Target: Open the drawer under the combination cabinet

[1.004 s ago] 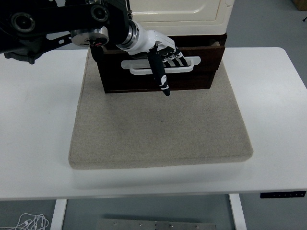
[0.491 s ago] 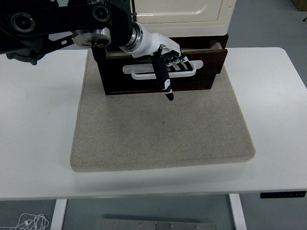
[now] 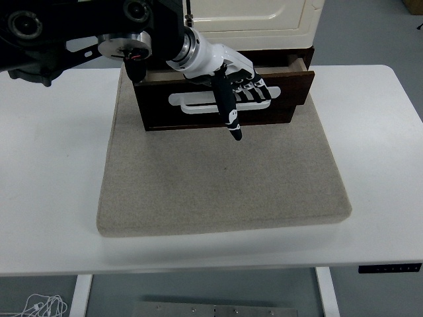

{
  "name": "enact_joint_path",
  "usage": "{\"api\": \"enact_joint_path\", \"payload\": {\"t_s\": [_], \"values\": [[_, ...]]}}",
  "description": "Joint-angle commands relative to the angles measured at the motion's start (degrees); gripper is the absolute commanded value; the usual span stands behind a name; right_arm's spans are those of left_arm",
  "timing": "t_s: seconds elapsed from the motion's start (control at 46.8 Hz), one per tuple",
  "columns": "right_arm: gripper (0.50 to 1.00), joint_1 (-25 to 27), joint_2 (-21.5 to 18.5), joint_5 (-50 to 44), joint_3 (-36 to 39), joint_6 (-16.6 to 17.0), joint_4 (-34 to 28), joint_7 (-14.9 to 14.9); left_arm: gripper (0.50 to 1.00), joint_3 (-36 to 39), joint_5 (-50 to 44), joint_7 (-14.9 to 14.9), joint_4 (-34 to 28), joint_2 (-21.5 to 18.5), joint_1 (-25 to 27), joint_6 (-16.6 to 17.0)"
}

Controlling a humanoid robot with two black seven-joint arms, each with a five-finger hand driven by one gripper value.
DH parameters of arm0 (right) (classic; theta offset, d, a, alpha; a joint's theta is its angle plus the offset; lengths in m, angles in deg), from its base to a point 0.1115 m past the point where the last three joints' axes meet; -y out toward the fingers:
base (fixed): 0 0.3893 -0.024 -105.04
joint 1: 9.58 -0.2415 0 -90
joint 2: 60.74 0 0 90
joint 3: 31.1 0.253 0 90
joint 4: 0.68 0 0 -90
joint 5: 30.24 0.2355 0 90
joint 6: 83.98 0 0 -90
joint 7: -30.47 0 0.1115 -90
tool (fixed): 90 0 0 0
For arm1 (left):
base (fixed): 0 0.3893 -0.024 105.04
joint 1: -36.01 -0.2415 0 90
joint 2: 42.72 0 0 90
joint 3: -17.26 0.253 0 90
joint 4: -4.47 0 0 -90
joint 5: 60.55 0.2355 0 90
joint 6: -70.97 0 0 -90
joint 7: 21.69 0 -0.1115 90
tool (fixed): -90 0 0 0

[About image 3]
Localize white and black hand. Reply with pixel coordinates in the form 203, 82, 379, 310
167, 28, 272, 142

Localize white drawer handle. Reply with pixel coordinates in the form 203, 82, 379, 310
168, 86, 282, 116

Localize dark wooden drawer with notch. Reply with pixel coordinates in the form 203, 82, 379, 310
134, 54, 316, 116

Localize cream plastic cabinet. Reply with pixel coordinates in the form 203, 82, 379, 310
183, 0, 323, 51

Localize plain dark wooden drawer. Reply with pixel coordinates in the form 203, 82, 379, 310
143, 105, 297, 132

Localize dark wooden drawer chest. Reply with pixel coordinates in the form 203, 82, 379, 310
127, 46, 315, 133

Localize beige fabric mat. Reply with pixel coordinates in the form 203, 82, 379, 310
96, 64, 353, 238

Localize cardboard box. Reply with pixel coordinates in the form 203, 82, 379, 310
401, 0, 423, 16

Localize grey metal plate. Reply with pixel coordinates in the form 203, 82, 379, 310
131, 300, 299, 317

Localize white table leg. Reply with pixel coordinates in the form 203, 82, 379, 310
68, 273, 94, 317
315, 266, 341, 317

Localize black table control panel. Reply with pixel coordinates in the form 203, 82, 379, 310
358, 262, 423, 274

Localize white cable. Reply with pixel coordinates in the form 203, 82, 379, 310
0, 293, 69, 317

